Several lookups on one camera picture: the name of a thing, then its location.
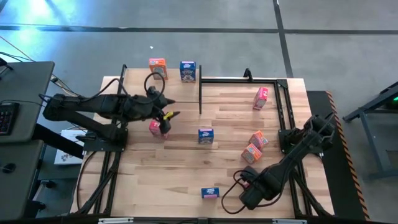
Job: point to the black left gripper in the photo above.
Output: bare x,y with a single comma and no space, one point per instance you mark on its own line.
154,107

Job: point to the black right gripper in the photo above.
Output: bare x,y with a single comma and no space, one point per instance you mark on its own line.
253,197

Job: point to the blue Frosted Flakes cereal box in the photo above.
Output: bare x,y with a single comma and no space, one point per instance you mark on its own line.
206,137
210,192
187,73

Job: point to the orange Mini-Wheats cereal box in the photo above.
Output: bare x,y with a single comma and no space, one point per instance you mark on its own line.
258,140
158,69
251,154

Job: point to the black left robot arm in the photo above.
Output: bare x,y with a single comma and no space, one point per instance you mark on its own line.
93,104

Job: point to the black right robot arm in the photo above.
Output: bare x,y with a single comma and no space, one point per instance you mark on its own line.
292,157

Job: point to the wooden shelf board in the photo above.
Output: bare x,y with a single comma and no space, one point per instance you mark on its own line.
177,91

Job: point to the black metal shelf leg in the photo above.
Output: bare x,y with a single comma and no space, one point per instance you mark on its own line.
123,71

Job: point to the yellow label tag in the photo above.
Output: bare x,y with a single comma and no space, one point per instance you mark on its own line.
168,115

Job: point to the silver aluminium extrusion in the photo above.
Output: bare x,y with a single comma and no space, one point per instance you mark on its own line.
115,220
289,221

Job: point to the black hazard-striped floor mat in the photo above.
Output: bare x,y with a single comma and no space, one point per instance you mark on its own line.
345,193

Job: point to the white printed box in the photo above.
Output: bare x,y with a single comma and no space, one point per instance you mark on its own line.
66,155

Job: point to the black desk base beam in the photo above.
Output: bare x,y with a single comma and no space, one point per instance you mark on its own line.
53,140

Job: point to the dark metal stand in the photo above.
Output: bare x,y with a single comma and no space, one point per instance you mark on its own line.
371,146

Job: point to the grey desk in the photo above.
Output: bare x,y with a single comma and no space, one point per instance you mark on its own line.
28,90
18,183

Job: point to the black keyboard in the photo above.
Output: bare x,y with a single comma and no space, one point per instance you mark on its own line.
7,118

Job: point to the black device with green lights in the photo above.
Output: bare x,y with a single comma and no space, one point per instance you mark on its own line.
394,101

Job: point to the small black desk device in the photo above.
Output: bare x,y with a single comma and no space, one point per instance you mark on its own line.
3,63

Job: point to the black computer mouse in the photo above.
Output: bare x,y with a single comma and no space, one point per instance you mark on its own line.
8,168

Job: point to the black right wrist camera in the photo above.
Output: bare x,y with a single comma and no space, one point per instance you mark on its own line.
249,175

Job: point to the black aluminium station frame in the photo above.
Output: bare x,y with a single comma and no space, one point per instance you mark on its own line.
239,81

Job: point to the black curved bracket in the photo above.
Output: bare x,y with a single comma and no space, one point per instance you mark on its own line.
247,74

